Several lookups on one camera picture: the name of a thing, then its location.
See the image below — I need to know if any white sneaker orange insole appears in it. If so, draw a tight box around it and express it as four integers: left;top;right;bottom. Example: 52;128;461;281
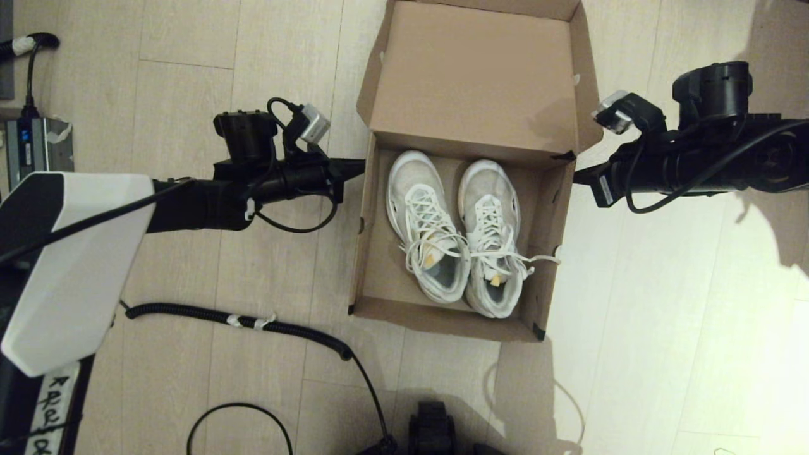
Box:
386;150;471;304

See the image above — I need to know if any brown cardboard shoe box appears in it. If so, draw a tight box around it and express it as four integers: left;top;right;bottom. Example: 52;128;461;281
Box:
349;0;604;343

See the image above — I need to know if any grey power supply box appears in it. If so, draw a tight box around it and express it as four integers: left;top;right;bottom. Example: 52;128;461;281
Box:
6;117;75;190

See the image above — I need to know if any dark grey panel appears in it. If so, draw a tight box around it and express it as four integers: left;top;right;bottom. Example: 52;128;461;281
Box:
0;0;15;100

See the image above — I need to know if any black robot torso part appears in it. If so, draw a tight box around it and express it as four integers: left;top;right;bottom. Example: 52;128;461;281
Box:
408;399;457;455

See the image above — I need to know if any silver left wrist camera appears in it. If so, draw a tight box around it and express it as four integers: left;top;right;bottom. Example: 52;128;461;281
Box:
298;103;331;145

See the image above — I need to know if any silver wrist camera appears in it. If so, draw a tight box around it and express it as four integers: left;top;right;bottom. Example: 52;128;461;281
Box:
298;103;331;145
591;90;666;135

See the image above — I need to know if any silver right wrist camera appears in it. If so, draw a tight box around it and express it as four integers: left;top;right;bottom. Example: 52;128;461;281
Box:
591;90;666;135

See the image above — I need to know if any black corrugated cable conduit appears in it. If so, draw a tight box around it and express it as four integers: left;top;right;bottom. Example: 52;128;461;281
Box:
120;300;398;454

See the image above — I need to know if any black power cable white tape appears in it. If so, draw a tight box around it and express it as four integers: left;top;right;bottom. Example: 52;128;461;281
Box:
0;33;61;119

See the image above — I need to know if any thin black cable loop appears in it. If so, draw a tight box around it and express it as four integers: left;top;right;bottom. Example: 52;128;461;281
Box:
186;403;295;455

